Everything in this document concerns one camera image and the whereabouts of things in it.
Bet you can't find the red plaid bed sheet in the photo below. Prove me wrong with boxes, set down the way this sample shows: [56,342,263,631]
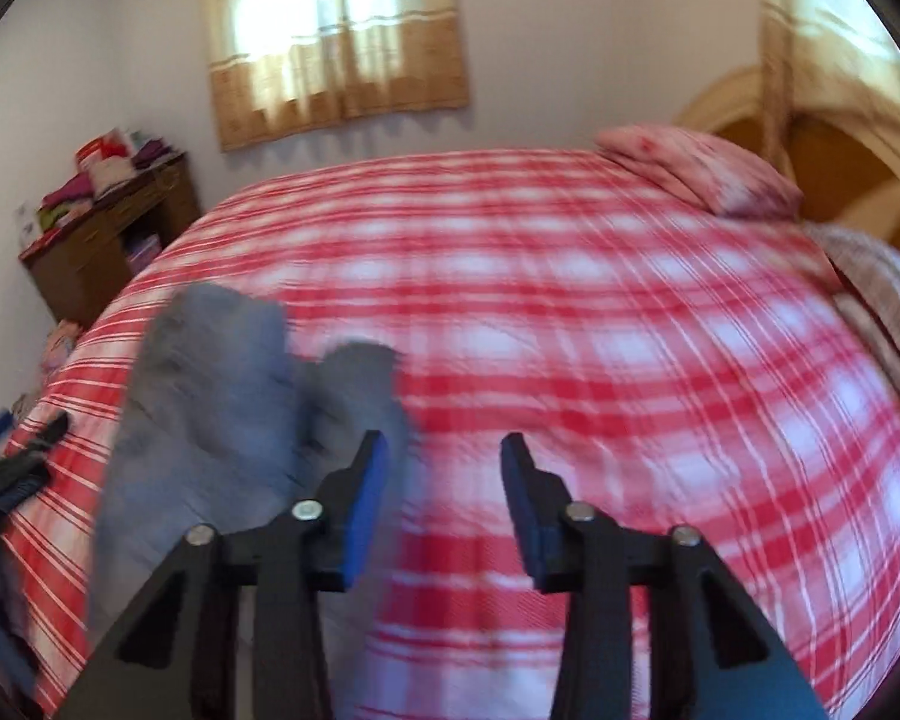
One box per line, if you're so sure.
[0,146,900,720]

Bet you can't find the pink floral pillow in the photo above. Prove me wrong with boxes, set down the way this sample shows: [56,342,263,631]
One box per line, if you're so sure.
[596,124,805,220]

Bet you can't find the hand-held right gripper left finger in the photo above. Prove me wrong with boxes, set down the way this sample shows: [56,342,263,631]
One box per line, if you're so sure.
[60,431,389,720]

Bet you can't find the red box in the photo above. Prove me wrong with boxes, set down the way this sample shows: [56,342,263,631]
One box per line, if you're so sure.
[75,131,134,167]

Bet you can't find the grey patterned blanket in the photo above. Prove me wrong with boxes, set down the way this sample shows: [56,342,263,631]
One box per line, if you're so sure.
[832,291,900,430]

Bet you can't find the beige folded cloth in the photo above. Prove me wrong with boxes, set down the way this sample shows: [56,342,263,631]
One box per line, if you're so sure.
[90,157,134,194]

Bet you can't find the beige window curtain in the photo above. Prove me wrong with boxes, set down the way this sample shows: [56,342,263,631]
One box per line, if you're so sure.
[199,0,471,152]

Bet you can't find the brown wooden desk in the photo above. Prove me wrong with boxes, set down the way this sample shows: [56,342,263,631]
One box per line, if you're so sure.
[19,152,201,329]

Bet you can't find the grey-blue puffer jacket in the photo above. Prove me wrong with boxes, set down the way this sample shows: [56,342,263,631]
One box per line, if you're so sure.
[88,281,421,720]

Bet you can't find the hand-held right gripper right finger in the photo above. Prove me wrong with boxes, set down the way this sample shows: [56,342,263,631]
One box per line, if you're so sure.
[500,433,830,720]

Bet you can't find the magenta folded cloth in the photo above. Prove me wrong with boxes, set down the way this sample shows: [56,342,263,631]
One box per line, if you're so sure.
[41,176,96,209]

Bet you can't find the wooden bed headboard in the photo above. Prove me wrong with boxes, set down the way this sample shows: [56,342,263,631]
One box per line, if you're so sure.
[671,64,900,271]

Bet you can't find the pink cloth bundle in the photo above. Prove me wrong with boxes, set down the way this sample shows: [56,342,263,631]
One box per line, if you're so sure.
[41,319,85,374]

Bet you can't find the beige long curtain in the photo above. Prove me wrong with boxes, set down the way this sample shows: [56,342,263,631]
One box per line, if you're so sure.
[757,0,900,188]

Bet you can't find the purple folded cloth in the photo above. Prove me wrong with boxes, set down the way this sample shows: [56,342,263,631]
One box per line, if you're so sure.
[131,137,171,170]

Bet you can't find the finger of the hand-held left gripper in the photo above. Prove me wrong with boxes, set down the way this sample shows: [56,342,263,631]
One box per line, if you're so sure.
[11,411,70,460]

